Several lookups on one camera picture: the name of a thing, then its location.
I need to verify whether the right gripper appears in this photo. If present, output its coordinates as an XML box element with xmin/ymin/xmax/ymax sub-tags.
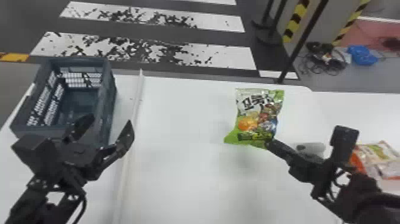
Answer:
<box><xmin>265</xmin><ymin>139</ymin><xmax>334</xmax><ymax>186</ymax></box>

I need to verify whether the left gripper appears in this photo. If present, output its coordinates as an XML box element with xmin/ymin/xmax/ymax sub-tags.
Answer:
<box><xmin>58</xmin><ymin>113</ymin><xmax>135</xmax><ymax>183</ymax></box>

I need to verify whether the green snack packet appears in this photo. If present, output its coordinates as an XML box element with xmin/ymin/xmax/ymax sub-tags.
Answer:
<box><xmin>223</xmin><ymin>88</ymin><xmax>285</xmax><ymax>150</ymax></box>

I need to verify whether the blue crate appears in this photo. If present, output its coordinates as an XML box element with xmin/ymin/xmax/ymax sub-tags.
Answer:
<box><xmin>9</xmin><ymin>56</ymin><xmax>118</xmax><ymax>148</ymax></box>

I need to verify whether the white slab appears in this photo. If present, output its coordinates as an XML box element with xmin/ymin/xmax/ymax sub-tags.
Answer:
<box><xmin>0</xmin><ymin>74</ymin><xmax>145</xmax><ymax>224</ymax></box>

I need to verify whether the orange snack packet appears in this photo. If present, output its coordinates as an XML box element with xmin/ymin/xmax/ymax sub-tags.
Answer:
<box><xmin>349</xmin><ymin>141</ymin><xmax>400</xmax><ymax>183</ymax></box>

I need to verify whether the blue bag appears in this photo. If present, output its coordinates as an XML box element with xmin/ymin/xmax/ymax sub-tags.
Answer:
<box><xmin>346</xmin><ymin>45</ymin><xmax>380</xmax><ymax>67</ymax></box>

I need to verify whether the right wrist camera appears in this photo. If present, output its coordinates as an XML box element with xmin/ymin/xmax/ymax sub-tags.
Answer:
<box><xmin>311</xmin><ymin>125</ymin><xmax>360</xmax><ymax>199</ymax></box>

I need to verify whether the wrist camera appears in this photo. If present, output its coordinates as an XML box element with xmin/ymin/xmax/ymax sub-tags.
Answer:
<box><xmin>11</xmin><ymin>134</ymin><xmax>62</xmax><ymax>184</ymax></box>
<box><xmin>311</xmin><ymin>125</ymin><xmax>360</xmax><ymax>199</ymax></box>

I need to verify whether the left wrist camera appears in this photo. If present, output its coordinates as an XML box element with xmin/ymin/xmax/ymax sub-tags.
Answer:
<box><xmin>11</xmin><ymin>134</ymin><xmax>62</xmax><ymax>184</ymax></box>

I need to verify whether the black cable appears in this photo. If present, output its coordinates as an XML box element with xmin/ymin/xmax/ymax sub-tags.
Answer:
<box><xmin>296</xmin><ymin>41</ymin><xmax>348</xmax><ymax>76</ymax></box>

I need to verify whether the black post on round foot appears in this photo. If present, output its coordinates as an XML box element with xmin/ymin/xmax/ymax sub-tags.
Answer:
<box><xmin>251</xmin><ymin>0</ymin><xmax>283</xmax><ymax>47</ymax></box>

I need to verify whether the yellow black striped post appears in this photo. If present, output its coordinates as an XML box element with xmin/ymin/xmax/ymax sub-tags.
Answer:
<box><xmin>332</xmin><ymin>0</ymin><xmax>371</xmax><ymax>47</ymax></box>
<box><xmin>282</xmin><ymin>0</ymin><xmax>311</xmax><ymax>44</ymax></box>

